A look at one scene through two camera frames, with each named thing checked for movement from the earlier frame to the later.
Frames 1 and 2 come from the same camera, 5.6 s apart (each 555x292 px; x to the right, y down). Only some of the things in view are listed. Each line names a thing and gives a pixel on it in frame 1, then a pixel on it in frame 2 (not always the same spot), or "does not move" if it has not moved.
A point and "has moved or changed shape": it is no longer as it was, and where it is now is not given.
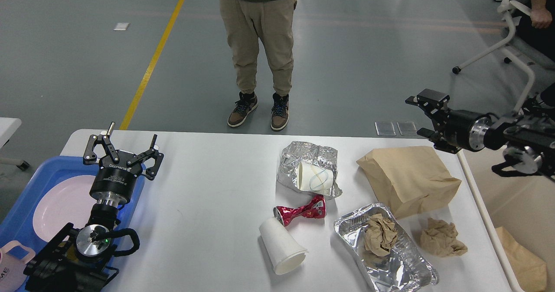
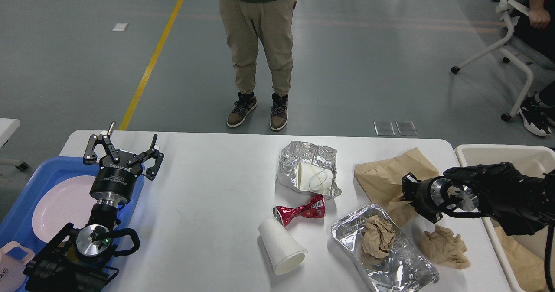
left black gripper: x=113 y=185 does not move
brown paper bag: x=411 y=178 has moved or changed shape
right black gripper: x=454 y=130 → x=431 y=193
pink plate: x=63 y=201 does not move
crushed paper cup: x=313 y=179 does not move
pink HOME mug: x=13 y=270 does not move
